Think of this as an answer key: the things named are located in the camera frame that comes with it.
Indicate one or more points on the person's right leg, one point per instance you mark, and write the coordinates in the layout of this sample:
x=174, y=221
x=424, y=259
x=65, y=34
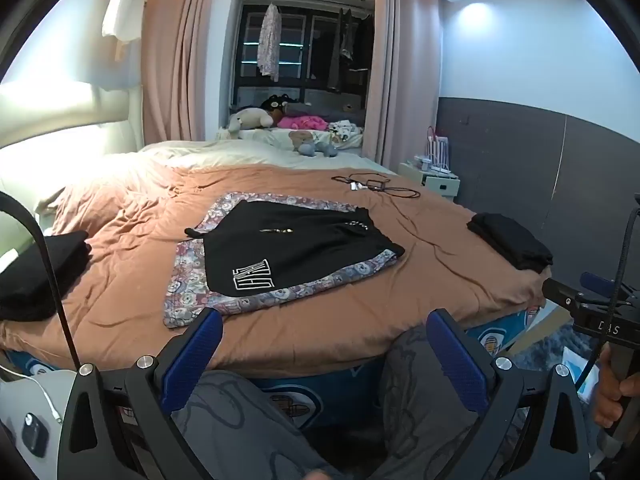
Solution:
x=420, y=390

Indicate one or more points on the striped paper bag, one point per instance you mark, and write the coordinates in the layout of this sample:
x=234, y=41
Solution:
x=439, y=147

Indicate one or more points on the pink cloth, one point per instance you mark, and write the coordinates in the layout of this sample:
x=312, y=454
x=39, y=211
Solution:
x=302, y=122

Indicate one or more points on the brown teddy bear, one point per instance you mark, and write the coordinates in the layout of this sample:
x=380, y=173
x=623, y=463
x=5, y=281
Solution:
x=301, y=136

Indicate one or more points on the person's leg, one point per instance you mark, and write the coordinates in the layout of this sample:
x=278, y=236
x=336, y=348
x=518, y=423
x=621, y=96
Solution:
x=420, y=390
x=240, y=425

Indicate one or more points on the hanging floral garment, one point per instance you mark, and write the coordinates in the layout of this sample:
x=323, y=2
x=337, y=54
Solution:
x=270, y=40

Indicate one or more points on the black pants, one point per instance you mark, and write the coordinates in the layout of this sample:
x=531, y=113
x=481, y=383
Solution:
x=300, y=245

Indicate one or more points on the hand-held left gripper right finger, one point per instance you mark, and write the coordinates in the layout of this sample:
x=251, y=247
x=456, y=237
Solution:
x=457, y=360

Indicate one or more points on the hanging white garment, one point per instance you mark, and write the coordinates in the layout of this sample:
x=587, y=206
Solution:
x=125, y=5

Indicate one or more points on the white patterned cloth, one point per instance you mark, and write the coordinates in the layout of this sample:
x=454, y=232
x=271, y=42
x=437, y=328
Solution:
x=345, y=131

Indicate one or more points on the white plush toy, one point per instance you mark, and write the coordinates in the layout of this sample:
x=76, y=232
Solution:
x=250, y=119

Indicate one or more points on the small black device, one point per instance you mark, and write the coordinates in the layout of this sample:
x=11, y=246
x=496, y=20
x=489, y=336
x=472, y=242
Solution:
x=35, y=434

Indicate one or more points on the cream nightstand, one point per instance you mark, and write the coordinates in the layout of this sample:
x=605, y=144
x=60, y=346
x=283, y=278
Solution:
x=440, y=187

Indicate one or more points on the person's left leg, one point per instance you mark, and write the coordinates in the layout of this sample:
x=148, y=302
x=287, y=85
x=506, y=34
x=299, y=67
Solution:
x=240, y=425

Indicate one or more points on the grey bolster pillow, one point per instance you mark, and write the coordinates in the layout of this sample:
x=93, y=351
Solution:
x=330, y=112

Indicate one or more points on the black framed window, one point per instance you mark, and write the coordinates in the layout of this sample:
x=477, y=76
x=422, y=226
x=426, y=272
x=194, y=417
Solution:
x=305, y=40

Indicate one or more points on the hanging dark garments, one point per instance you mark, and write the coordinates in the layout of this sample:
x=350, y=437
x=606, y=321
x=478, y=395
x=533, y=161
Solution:
x=350, y=45

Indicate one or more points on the white paper sheet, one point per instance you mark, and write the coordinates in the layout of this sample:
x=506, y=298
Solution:
x=575, y=367

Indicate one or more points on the person's right hand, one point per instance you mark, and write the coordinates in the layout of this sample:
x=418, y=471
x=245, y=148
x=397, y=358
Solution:
x=605, y=390

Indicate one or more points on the white power strip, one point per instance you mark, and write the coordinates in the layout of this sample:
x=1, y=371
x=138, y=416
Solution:
x=445, y=171

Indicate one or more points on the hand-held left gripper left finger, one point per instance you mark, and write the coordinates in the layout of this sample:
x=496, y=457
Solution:
x=192, y=355

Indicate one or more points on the pink curtain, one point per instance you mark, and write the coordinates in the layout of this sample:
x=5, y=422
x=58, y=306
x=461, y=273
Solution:
x=180, y=60
x=385, y=85

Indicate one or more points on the bed with brown duvet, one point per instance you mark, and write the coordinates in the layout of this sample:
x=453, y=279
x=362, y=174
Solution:
x=440, y=270

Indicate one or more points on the blue-grey shaggy rug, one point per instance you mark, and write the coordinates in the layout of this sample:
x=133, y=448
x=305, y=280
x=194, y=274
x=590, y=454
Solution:
x=540, y=360

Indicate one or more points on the patterned floral blanket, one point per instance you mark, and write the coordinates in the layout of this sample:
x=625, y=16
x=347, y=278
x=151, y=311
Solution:
x=190, y=300

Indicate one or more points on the cream bed sheet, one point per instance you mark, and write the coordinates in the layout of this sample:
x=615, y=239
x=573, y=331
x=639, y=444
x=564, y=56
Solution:
x=225, y=155

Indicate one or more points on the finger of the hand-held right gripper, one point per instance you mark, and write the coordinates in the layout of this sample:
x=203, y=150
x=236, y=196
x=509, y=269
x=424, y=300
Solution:
x=596, y=282
x=557, y=292

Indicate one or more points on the blue printed bed sheet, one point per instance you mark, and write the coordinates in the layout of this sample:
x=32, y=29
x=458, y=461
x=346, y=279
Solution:
x=345, y=385

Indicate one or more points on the clear plastic container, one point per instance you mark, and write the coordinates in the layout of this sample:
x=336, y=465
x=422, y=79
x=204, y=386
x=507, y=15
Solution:
x=421, y=162

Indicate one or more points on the stack of black clothes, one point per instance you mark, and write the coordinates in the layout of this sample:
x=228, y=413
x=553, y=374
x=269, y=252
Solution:
x=40, y=275
x=510, y=242

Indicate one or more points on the person's left hand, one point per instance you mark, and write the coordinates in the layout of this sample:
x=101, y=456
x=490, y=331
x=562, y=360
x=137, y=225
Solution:
x=317, y=475

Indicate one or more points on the white padded headboard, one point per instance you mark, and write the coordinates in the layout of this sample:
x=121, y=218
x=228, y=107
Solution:
x=60, y=130

